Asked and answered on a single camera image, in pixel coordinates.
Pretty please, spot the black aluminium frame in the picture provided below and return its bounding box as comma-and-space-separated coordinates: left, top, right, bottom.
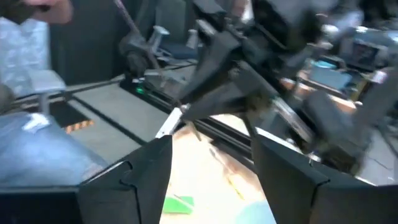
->
155, 107, 259, 172

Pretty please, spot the person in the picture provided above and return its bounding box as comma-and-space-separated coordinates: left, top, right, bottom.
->
0, 0, 109, 187

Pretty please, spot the green mini spatula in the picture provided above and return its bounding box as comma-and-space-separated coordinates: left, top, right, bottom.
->
162, 195, 195, 215

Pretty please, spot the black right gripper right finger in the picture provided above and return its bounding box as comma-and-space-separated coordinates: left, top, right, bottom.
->
251, 133, 377, 224

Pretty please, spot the person's hand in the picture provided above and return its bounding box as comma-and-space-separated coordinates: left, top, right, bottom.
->
24, 0, 74, 25

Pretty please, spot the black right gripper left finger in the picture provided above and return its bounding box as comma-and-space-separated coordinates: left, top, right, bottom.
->
77, 134, 174, 224

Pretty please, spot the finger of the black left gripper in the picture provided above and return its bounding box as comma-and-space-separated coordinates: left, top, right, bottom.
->
182, 62, 278, 123
179, 30, 244, 105

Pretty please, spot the background computer monitor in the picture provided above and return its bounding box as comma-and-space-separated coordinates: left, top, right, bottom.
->
348, 37, 389, 71

